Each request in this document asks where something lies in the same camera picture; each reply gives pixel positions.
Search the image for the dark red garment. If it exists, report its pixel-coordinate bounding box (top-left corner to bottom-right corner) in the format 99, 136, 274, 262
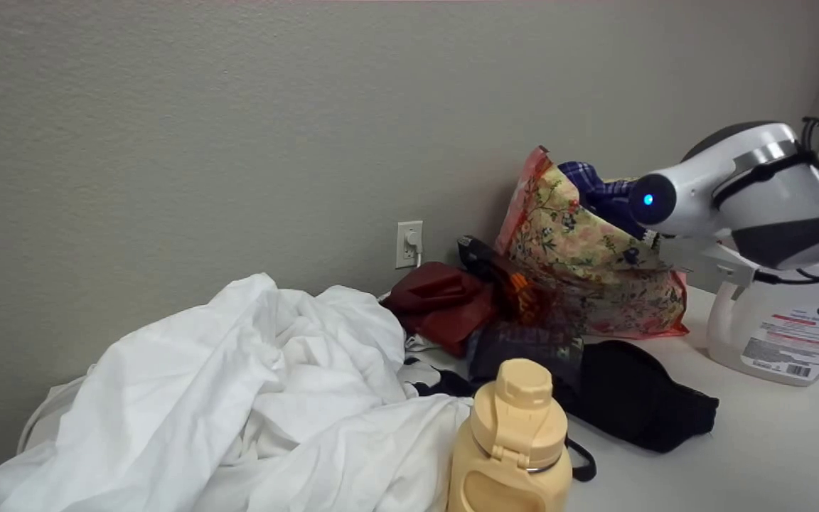
377, 262, 501, 359

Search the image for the floral pink laundry bag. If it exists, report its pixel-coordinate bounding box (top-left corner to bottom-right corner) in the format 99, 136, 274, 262
491, 141, 694, 343

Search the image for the dark purple garment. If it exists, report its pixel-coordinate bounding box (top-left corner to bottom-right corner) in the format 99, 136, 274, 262
463, 319, 592, 385

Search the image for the tan plastic water bottle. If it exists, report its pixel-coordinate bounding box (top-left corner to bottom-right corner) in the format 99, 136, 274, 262
444, 355, 576, 512

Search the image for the thin black strap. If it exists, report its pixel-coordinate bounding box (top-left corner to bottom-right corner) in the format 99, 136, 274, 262
564, 432, 599, 483

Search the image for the black garment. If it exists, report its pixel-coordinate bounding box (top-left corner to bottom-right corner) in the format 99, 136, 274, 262
564, 339, 721, 454

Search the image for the translucent white plastic jug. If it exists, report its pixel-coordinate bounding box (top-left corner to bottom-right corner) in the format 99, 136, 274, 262
703, 274, 819, 386

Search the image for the white crumpled bed sheet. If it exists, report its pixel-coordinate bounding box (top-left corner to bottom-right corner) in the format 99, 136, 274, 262
0, 269, 477, 512

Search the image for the blue garment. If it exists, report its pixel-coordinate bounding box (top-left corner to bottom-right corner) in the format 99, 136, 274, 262
558, 160, 650, 241

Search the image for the black fabric piece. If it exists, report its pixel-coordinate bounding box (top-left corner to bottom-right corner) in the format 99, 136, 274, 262
456, 232, 508, 291

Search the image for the white wall outlet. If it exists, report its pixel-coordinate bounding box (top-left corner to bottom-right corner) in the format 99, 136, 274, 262
392, 218, 427, 274

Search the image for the orange patterned garment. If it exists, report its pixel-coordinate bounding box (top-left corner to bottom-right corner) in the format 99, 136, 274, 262
495, 269, 552, 328

